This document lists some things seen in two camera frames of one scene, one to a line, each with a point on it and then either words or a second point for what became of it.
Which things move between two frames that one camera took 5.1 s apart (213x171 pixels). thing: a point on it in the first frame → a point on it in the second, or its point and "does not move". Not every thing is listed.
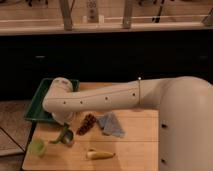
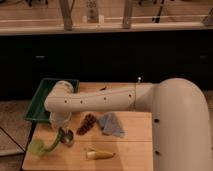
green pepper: (64, 135) → (38, 148)
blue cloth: (110, 125) does not move
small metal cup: (68, 138) does not move
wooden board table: (109, 140) does not move
